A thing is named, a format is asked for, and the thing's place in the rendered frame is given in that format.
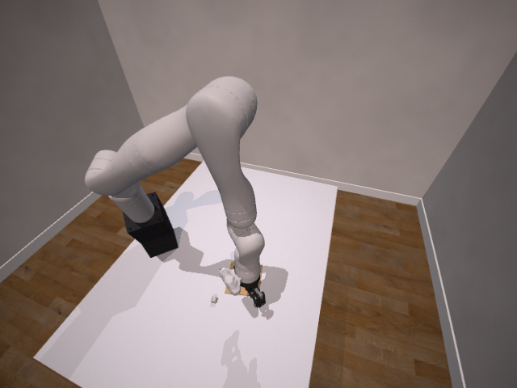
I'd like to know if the tan flat mat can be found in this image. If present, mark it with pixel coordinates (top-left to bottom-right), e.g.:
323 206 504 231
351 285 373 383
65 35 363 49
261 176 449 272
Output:
225 262 263 296

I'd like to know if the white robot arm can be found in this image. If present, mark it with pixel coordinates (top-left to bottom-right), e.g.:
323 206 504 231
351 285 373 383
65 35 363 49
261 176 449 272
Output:
85 76 265 296

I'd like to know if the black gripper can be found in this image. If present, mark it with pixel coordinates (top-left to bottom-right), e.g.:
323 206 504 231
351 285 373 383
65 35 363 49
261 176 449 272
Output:
241 276 266 308

